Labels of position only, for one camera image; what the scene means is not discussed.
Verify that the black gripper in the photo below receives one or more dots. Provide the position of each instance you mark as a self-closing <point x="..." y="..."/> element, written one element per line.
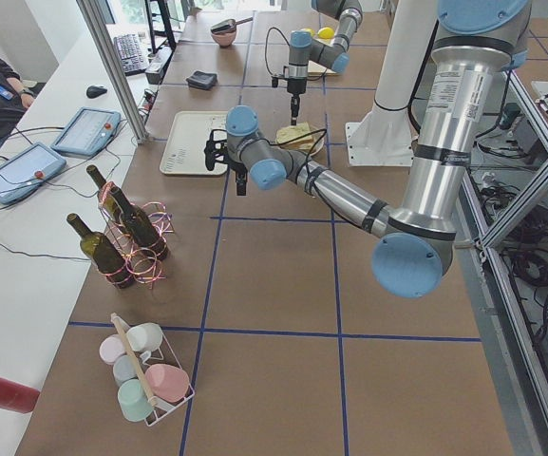
<point x="236" y="168"/>
<point x="294" y="86"/>

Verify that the bread slice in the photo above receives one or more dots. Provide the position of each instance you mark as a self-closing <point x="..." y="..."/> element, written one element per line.
<point x="299" y="135"/>

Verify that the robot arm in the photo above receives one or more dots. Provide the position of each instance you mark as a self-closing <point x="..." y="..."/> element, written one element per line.
<point x="475" y="40"/>
<point x="332" y="55"/>

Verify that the cream bear tray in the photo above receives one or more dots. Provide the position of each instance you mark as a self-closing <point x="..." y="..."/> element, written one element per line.
<point x="184" y="151"/>

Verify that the white round plate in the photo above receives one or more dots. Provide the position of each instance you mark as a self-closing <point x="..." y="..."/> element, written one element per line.
<point x="318" y="142"/>

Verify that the wooden cutting board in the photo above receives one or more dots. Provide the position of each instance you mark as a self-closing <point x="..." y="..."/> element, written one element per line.
<point x="316" y="70"/>

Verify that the yellow lemon left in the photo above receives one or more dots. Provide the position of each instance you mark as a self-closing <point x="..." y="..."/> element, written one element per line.
<point x="310" y="31"/>

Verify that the yellow lemon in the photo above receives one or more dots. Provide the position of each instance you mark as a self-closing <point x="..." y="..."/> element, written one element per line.
<point x="310" y="31"/>
<point x="326" y="33"/>

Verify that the yellow lemon right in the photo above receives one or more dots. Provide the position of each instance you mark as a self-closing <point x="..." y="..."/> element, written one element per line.
<point x="326" y="33"/>

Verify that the pink bowl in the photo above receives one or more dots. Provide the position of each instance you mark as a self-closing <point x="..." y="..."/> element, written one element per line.
<point x="224" y="40"/>

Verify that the grey folded cloth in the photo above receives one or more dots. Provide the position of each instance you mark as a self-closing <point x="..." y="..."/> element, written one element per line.
<point x="202" y="80"/>

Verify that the metal scoop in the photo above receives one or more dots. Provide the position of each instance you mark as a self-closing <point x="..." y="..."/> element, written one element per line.
<point x="228" y="25"/>

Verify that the dark green wine bottle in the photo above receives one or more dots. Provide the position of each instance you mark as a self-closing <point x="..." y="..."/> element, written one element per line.
<point x="139" y="225"/>

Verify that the teach pendant far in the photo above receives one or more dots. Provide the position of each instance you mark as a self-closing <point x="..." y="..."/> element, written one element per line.
<point x="87" y="133"/>

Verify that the teach pendant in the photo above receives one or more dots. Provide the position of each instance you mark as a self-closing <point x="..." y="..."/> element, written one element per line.
<point x="87" y="133"/>
<point x="23" y="174"/>

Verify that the black keyboard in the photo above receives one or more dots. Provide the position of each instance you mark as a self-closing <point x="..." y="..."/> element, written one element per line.
<point x="129" y="50"/>

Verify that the black computer mouse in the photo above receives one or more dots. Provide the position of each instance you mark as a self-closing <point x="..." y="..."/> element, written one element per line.
<point x="95" y="91"/>

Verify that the white cup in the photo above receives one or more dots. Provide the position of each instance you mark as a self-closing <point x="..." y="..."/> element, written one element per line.
<point x="145" y="337"/>

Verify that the pink cup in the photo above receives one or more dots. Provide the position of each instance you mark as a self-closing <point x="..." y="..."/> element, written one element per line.
<point x="168" y="382"/>

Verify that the teach pendant near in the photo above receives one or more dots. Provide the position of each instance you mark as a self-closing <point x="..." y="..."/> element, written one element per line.
<point x="23" y="174"/>

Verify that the white cup rack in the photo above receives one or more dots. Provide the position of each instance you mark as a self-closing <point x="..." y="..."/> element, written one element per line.
<point x="127" y="364"/>

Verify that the mint green cup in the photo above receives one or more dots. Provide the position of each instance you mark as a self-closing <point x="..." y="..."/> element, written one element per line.
<point x="133" y="401"/>

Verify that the red cylinder can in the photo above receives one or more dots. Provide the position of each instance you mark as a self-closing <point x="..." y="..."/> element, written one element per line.
<point x="17" y="397"/>

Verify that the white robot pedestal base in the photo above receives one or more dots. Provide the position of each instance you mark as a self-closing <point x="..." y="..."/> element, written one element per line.
<point x="383" y="137"/>

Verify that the copper wire bottle rack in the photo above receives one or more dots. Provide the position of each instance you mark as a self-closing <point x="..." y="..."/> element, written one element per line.
<point x="141" y="262"/>

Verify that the aluminium frame post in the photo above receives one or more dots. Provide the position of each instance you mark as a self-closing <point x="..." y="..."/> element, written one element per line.
<point x="94" y="20"/>

